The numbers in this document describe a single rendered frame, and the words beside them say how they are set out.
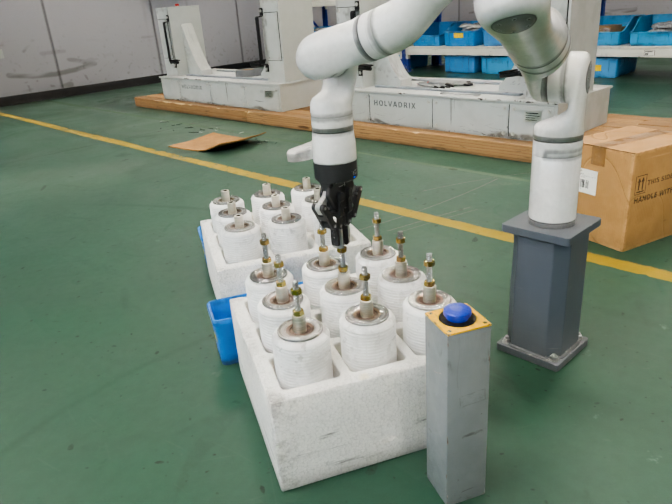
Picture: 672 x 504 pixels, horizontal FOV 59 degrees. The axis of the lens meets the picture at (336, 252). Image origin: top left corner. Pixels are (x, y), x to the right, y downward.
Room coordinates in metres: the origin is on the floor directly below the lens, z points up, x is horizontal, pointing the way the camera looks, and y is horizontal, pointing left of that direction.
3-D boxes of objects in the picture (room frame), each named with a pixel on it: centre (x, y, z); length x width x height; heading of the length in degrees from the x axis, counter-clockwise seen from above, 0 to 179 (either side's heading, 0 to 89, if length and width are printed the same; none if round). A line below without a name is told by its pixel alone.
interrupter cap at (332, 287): (1.00, -0.01, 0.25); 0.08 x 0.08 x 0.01
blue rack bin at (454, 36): (6.33, -1.54, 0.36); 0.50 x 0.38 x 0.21; 133
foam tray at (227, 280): (1.52, 0.15, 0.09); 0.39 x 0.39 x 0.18; 16
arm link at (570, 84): (1.13, -0.45, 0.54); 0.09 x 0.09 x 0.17; 60
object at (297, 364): (0.85, 0.07, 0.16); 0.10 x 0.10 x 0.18
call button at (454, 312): (0.74, -0.17, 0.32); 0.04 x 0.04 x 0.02
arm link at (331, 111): (1.00, -0.02, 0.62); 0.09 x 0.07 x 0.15; 140
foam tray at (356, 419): (1.00, -0.01, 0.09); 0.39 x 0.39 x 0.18; 17
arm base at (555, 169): (1.13, -0.45, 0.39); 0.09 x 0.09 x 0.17; 43
